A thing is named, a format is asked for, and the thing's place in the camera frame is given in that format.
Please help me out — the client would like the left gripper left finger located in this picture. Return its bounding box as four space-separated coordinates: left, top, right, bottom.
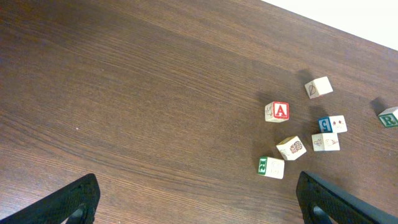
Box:
1 174 100 224

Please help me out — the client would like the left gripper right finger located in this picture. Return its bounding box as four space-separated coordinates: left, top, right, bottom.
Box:
296 171 397 224

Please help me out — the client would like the wooden block pineapple green side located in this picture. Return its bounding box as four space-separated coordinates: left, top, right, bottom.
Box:
276 136 307 161

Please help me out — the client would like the wooden block blue side centre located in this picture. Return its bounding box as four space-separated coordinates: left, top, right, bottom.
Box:
312 133 340 152

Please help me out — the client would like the plain wooden block green R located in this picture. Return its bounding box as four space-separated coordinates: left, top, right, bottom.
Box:
257 157 285 179

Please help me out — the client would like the wooden block blue 5 side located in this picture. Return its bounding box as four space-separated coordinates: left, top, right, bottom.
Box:
318 115 348 133

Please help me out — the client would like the wooden block red A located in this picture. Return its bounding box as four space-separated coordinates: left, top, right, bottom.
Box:
264 101 290 123

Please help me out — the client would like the wooden block green R side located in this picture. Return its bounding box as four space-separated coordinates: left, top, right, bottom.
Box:
377 106 398 128

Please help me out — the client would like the wooden block red K side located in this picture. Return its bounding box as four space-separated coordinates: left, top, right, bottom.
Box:
304 77 333 99

